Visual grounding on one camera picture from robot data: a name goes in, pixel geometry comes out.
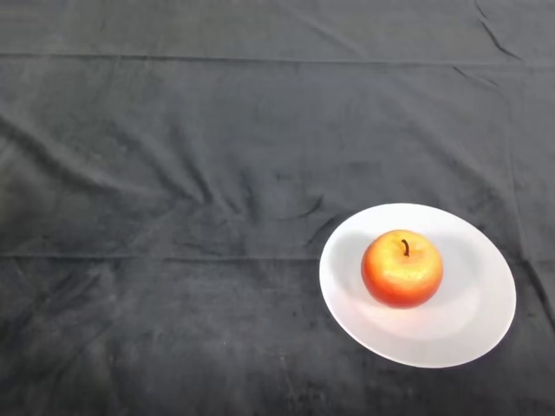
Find black cloth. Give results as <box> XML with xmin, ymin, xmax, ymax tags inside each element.
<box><xmin>0</xmin><ymin>0</ymin><xmax>555</xmax><ymax>416</ymax></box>

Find white round plate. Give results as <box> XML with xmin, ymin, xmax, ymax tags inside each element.
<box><xmin>319</xmin><ymin>203</ymin><xmax>518</xmax><ymax>370</ymax></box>

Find red yellow apple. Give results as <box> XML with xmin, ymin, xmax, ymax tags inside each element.
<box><xmin>361</xmin><ymin>230</ymin><xmax>444</xmax><ymax>310</ymax></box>

